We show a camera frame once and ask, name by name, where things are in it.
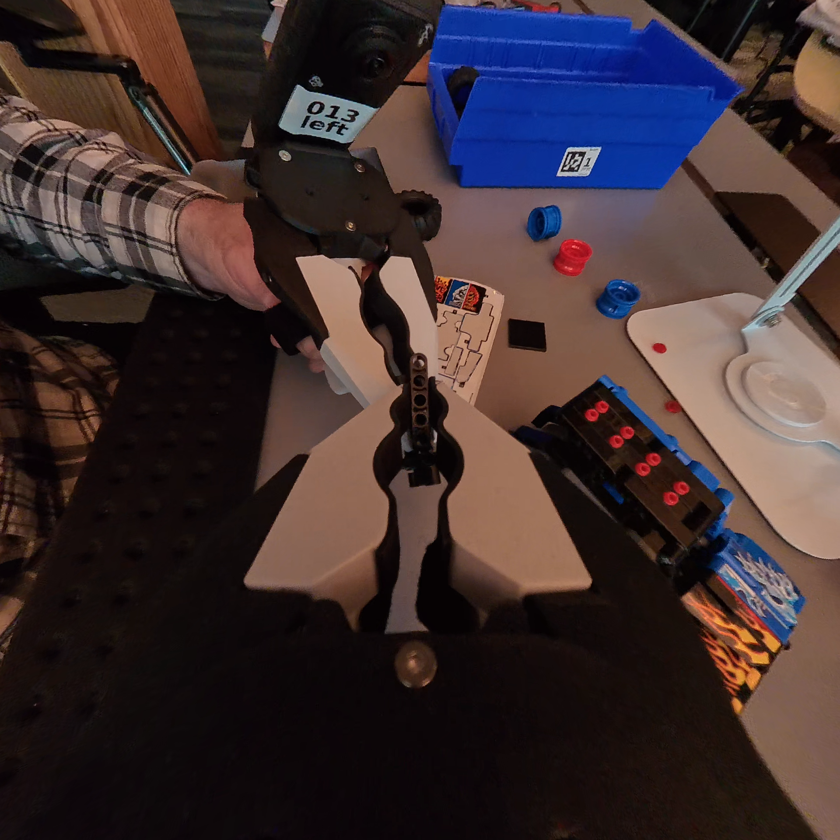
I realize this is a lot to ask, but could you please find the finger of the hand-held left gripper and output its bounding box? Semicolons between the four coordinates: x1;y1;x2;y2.
381;239;441;375
297;259;401;408

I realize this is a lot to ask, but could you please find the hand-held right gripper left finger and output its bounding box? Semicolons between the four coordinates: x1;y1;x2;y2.
245;394;421;631

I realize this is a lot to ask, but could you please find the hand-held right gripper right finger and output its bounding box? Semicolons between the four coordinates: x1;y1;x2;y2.
420;394;592;631

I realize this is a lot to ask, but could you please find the blue black brick truck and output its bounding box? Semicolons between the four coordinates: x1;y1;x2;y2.
512;377;804;716

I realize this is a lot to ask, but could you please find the person's left forearm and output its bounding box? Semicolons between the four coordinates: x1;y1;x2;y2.
0;92;231;296

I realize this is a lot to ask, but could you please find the grey desk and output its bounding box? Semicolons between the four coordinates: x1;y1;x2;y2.
256;79;840;840

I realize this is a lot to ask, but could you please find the person's left hand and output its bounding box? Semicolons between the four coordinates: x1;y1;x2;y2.
178;197;322;375

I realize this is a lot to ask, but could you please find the white sticker sheet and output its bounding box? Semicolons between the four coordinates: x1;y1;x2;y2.
427;273;506;401

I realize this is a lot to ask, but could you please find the black rubber tire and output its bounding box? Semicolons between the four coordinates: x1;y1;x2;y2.
401;191;443;240

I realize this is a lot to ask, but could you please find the small red wheel hub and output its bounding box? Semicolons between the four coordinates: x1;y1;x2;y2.
553;238;593;277

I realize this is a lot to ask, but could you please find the dark perforated panel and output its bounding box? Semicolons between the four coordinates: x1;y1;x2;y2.
0;289;309;788

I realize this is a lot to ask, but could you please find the blue storage bin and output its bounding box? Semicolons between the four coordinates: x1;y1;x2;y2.
430;4;742;189

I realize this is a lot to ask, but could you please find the white book stand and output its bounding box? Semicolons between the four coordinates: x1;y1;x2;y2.
626;217;840;561

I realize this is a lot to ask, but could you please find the person's plaid shirt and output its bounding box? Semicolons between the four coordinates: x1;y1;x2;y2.
0;322;119;657

